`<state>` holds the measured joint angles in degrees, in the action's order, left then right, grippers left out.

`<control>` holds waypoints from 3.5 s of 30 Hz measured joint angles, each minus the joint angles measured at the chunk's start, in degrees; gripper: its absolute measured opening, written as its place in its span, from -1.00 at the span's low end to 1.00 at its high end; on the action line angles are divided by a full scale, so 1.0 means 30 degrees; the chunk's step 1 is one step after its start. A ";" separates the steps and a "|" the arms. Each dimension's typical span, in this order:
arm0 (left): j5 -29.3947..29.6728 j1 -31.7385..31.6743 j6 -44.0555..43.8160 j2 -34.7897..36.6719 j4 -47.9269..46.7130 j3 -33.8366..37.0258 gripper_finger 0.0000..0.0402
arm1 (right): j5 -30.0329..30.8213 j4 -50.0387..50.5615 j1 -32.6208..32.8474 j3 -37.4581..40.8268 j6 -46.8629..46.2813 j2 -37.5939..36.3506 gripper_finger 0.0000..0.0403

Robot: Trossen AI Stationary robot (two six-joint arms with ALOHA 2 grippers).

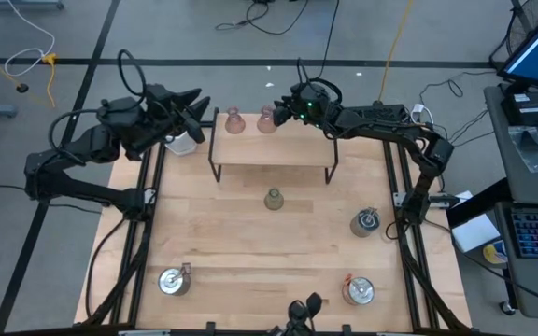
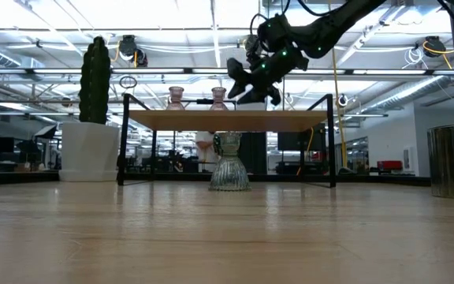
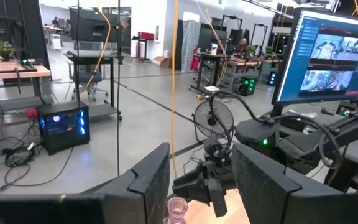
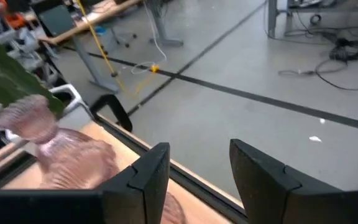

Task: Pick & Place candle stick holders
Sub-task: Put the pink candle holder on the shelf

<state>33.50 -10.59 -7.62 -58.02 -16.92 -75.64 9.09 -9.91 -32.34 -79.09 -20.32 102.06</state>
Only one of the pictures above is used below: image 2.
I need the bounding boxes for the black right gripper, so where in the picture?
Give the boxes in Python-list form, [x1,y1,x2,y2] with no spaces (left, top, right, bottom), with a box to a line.
[226,14,311,107]

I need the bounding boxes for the pink ribbed glass candlestick holder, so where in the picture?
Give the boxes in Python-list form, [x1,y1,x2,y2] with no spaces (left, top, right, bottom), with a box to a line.
[209,87,229,111]
[166,86,186,111]

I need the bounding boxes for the green ribbed glass candlestick holder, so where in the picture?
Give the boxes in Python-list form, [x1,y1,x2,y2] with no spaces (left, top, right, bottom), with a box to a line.
[208,132,252,192]

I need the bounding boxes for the silver ribbed candle tin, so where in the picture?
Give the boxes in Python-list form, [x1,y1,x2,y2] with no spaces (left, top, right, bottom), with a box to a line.
[426,122,454,200]

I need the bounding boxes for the person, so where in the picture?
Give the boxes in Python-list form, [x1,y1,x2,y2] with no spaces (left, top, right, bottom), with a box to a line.
[194,131,217,174]

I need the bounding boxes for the green cactus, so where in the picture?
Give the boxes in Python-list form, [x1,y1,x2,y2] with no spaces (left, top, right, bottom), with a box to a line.
[78,35,112,125]

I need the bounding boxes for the red box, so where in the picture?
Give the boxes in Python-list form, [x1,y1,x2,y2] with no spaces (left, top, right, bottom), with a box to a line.
[376,159,404,171]

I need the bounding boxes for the white hexagonal plant pot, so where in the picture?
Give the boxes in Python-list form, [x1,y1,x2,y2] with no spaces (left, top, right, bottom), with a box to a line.
[58,121,121,183]

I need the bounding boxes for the wooden shelf riser black frame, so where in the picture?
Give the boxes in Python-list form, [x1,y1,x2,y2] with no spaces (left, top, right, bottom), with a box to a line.
[117,92,337,189]

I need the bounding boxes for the yellow power cable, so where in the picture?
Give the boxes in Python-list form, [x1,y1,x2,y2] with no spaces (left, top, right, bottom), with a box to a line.
[330,47,348,169]

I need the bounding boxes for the black ceiling cable reel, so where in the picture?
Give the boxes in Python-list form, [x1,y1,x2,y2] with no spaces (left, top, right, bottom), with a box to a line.
[422,35,454,60]
[117,34,149,68]

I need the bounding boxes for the black aluminium table frame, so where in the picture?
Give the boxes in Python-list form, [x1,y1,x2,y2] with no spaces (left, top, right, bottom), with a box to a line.
[0,170,432,188]

